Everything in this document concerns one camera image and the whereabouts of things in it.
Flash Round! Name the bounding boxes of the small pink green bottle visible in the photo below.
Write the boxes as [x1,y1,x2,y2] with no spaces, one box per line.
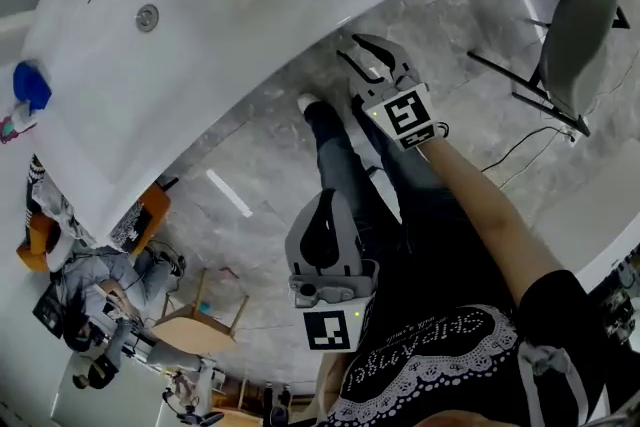
[0,107,39,145]

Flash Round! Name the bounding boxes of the grey chair black legs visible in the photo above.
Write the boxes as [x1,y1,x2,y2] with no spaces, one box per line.
[466,0,632,140]

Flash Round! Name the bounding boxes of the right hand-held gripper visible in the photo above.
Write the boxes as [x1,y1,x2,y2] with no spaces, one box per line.
[334,32,436,152]

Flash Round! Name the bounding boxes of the metal sink drain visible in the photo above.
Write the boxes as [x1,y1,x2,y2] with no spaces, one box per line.
[134,3,161,34]

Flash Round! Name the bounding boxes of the black floor cable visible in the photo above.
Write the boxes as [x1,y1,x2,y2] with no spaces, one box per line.
[481,124,576,174]

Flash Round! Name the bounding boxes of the person's left white shoe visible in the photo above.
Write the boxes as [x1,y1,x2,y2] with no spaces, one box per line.
[296,92,322,115]

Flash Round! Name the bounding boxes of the grey white bag strap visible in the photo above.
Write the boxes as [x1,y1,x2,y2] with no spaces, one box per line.
[516,341,590,427]

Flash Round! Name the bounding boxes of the white vanity cabinet with sink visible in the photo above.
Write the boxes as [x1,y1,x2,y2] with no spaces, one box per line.
[21,0,463,247]

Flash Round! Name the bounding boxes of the black white striped blanket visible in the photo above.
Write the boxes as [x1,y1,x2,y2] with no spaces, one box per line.
[27,153,155,255]

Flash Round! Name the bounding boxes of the person's black printed shirt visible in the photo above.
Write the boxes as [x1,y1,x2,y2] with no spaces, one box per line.
[319,242,611,427]

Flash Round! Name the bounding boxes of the person's grey jeans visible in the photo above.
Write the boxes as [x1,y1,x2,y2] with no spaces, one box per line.
[302,98,507,316]

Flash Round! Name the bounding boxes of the person's left forearm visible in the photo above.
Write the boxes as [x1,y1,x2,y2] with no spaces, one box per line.
[315,350,351,424]

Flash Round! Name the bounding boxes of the person's right forearm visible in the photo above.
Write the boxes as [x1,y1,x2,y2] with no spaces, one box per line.
[418,134,576,311]

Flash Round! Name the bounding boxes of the wooden side table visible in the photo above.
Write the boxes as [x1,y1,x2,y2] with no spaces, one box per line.
[151,266,251,357]

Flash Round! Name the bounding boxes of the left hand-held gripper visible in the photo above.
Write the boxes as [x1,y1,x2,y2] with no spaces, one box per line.
[284,187,380,355]

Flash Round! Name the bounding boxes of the blue cloth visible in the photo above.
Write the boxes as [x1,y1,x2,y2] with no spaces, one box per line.
[11,58,54,115]

